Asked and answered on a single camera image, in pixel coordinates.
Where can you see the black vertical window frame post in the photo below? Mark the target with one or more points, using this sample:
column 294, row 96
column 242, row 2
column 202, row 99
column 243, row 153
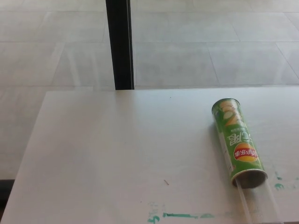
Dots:
column 119, row 44

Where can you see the green chips canister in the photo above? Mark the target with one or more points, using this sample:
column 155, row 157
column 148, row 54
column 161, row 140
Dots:
column 236, row 140

